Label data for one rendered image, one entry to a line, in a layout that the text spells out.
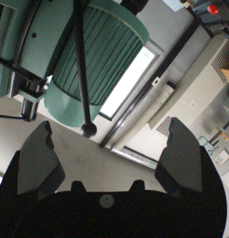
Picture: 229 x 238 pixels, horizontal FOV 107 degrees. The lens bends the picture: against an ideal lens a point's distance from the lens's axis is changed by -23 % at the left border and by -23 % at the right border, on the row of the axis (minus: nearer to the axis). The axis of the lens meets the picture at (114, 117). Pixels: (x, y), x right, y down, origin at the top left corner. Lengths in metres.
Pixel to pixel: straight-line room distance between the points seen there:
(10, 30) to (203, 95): 1.94
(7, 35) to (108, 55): 0.22
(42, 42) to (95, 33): 0.12
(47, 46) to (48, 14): 0.07
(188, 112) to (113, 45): 1.70
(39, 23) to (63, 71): 0.12
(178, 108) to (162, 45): 0.90
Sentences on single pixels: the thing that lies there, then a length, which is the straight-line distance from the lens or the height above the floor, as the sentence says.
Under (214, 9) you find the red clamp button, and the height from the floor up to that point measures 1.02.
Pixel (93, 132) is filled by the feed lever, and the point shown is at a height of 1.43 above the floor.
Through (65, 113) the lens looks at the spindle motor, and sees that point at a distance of 0.30.
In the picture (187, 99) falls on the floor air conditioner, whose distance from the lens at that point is 1.76.
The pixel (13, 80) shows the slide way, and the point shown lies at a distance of 0.36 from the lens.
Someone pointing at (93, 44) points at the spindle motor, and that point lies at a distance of 0.25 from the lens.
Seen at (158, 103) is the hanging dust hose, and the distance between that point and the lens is 1.70.
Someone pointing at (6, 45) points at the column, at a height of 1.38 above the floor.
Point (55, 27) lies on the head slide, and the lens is 0.29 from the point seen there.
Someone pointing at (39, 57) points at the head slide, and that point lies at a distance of 0.31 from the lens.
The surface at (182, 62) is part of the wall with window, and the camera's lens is 1.93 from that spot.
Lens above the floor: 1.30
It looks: 24 degrees up
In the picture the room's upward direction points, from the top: 143 degrees counter-clockwise
